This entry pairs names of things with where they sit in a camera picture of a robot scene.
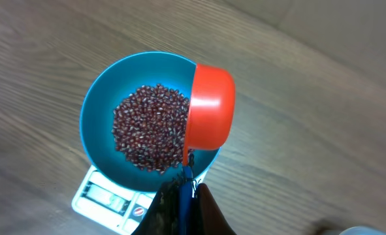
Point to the blue metal bowl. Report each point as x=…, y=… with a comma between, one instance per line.
x=113, y=85

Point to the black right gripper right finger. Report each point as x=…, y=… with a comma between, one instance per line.
x=208, y=218

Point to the red measuring scoop blue handle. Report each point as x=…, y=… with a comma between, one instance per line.
x=209, y=121

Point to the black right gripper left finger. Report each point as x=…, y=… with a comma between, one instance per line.
x=162, y=215

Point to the red beans in bowl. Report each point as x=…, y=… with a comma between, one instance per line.
x=149, y=127

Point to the white digital kitchen scale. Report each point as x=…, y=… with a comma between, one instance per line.
x=122, y=206

